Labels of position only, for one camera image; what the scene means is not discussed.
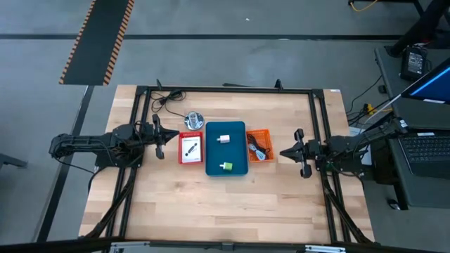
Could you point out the black laptop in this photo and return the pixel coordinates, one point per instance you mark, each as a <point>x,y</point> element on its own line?
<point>429,158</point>

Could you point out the blue plastic bin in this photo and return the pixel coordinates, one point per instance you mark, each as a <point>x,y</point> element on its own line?
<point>226,152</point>

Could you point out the white product box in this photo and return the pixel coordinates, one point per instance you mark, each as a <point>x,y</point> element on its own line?
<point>197,154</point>

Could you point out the grey furniture leg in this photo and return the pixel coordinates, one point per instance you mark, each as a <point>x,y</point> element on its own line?
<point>10,161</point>

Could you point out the green charger cube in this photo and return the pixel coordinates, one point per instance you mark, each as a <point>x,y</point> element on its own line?
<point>228,166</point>

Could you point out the black table leg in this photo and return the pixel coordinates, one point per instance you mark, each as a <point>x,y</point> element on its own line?
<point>418,28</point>

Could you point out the black overhead frame beam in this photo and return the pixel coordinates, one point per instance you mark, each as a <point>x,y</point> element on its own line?
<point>52,246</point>

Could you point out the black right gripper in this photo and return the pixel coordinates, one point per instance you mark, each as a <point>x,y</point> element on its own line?
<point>309,151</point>

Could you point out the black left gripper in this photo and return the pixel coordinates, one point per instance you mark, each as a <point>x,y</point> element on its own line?
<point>149,135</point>

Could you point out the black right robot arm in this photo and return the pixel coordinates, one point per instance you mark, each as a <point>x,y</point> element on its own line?
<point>351,142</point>

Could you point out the yellow power plug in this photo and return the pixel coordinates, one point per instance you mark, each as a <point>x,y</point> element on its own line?
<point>369,109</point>

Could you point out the small white adapter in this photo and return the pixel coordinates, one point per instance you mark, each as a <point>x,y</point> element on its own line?
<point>224,139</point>

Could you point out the black table frame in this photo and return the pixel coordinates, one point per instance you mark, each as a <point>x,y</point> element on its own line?
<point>228,89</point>

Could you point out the dark grey side desk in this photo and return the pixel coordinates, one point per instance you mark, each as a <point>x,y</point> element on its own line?
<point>422,193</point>

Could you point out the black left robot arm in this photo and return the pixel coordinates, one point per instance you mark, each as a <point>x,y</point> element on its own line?
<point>88,144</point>

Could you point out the black power supply unit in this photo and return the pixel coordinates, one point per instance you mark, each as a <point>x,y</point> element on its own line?
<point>415,63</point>

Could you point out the red plastic basket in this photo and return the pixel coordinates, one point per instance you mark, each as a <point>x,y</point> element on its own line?
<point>191,134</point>

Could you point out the monitor with blue screen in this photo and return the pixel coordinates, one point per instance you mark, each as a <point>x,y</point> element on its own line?
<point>432,86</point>

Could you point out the black orange striped floor mat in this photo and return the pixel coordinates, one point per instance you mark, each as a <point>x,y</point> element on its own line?
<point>95,42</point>

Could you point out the silver round puck device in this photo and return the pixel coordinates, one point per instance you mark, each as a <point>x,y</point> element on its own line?
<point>194,121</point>

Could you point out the orange plastic basket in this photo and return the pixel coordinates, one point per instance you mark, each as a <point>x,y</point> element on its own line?
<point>270,133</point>

